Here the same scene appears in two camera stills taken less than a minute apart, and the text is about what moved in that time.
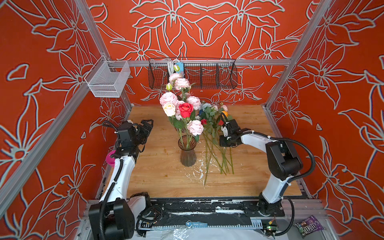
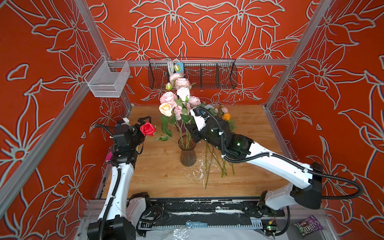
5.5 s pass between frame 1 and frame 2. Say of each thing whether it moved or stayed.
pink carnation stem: stayed
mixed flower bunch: stayed
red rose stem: moved
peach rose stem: moved
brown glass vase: stayed
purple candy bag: stayed
